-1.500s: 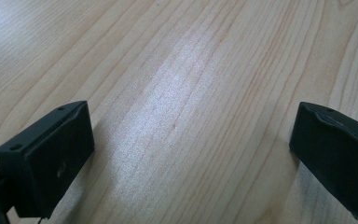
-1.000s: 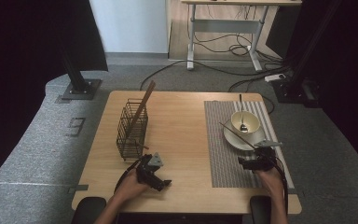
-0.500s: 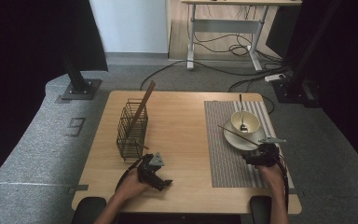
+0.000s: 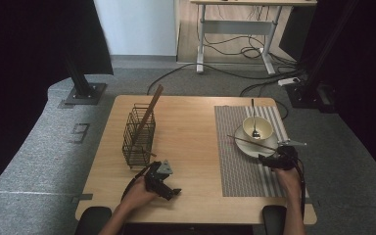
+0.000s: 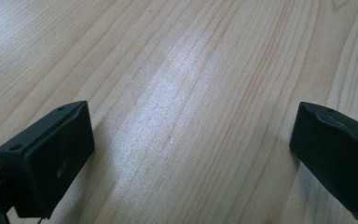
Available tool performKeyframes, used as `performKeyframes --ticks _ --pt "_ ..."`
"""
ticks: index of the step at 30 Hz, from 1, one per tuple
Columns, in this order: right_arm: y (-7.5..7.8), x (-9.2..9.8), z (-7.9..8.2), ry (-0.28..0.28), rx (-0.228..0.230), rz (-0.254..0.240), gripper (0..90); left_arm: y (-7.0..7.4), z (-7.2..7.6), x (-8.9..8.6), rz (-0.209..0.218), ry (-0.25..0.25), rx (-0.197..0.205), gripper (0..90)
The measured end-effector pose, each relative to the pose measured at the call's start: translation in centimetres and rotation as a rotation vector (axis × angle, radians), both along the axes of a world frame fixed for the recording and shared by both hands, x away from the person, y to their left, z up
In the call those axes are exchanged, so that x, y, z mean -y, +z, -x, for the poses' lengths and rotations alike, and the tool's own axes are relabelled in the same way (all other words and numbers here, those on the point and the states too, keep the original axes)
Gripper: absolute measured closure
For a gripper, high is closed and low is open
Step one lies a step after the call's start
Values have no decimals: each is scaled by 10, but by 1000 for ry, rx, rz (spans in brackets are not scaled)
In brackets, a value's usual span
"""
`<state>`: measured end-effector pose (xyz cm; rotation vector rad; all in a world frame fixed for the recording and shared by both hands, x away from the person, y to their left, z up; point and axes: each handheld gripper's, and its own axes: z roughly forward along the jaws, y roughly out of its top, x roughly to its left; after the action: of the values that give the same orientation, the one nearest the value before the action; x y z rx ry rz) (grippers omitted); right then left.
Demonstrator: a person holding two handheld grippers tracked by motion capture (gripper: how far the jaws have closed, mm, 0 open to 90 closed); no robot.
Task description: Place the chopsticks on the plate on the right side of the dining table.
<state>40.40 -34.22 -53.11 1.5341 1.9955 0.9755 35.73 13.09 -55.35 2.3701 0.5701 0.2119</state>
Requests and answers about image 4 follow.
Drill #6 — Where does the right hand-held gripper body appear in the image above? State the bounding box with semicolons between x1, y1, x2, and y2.
271;139;307;171

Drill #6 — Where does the person's left hand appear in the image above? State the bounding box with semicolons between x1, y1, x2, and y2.
120;175;160;212

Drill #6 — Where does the bundle of black cables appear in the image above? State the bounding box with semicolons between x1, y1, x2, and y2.
197;5;297;67

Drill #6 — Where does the cream bowl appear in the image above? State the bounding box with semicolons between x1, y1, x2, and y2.
242;116;274;145

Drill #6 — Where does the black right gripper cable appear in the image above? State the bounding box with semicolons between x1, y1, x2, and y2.
292;156;307;226

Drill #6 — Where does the black chair armrest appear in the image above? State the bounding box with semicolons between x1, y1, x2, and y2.
261;205;288;235
74;206;113;235

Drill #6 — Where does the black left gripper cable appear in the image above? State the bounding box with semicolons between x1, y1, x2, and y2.
120;165;150;202

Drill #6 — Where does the metal spoon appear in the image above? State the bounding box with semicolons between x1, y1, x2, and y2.
250;98;261;140

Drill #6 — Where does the black curtain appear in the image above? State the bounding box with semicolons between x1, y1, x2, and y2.
278;0;376;189
0;0;115;200

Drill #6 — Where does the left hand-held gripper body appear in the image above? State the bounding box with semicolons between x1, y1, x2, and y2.
144;159;174;198

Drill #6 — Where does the person's right hand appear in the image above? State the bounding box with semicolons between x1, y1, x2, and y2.
274;166;304;201

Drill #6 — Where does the black wire basket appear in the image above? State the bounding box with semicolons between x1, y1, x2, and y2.
121;103;157;169

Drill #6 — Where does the grey floor socket plate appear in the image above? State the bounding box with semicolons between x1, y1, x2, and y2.
69;122;91;145

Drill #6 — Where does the black metal stand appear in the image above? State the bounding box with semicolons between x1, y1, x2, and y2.
62;53;108;106
285;0;361;114

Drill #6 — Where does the long black floor cable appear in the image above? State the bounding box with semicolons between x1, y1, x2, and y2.
146;62;307;96

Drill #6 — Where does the white power strip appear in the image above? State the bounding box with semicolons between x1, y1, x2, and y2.
277;76;302;87

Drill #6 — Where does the grey striped placemat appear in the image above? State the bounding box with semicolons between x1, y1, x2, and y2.
213;105;310;199

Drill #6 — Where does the white desk with metal legs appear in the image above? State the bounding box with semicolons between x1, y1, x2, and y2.
190;0;318;75

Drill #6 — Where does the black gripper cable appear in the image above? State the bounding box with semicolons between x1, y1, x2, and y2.
292;156;307;226
120;165;150;202

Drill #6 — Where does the white plate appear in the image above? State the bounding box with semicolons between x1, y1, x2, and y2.
234;125;279;159

